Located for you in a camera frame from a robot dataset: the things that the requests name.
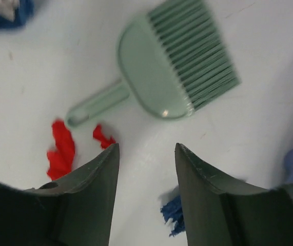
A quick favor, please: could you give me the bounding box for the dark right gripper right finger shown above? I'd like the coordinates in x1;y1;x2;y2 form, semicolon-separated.
175;143;293;245

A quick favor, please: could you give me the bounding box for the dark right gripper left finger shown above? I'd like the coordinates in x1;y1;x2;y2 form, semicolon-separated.
0;144;120;245

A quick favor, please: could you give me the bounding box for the green hand brush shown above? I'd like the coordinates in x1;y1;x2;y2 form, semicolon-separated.
65;1;240;128

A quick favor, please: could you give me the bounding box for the blue and white paper pile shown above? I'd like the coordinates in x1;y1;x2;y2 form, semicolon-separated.
0;0;34;30

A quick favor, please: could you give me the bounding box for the blue paper scrap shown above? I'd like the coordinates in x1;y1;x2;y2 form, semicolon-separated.
160;186;185;237

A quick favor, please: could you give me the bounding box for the large red paper scrap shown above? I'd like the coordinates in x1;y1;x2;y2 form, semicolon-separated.
47;119;75;180

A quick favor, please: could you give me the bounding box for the small red paper scrap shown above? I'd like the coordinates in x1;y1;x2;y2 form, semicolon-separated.
92;124;116;150

